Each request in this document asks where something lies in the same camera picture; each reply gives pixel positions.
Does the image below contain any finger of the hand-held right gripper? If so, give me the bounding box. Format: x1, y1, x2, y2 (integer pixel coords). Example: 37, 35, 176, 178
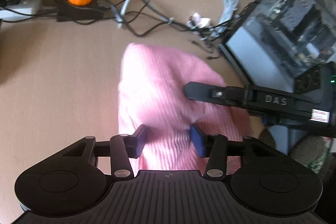
184, 81, 249, 109

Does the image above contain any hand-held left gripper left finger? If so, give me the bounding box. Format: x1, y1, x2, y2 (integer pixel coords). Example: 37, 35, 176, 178
59, 124, 147, 179

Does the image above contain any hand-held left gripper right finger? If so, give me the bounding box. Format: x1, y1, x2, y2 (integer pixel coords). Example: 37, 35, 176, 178
190, 125, 279, 179

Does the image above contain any pink ribbed button shirt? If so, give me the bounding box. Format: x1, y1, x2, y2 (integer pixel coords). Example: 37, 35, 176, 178
117, 43, 252, 170

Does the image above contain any crumpled white tissue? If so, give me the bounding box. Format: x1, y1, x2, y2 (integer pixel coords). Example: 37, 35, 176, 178
187, 13, 212, 29

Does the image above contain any flat black monitor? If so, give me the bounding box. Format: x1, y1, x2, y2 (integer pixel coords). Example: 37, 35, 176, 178
218, 0, 336, 94

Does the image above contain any white power strip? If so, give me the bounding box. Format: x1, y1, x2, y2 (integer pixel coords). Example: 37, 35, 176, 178
0, 0, 43, 21

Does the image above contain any thin black plug cable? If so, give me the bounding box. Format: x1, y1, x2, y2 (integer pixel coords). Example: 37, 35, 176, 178
189, 40, 219, 60

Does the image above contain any grey-white thick cable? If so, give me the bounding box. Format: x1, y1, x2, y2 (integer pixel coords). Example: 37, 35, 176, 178
115, 0, 151, 28

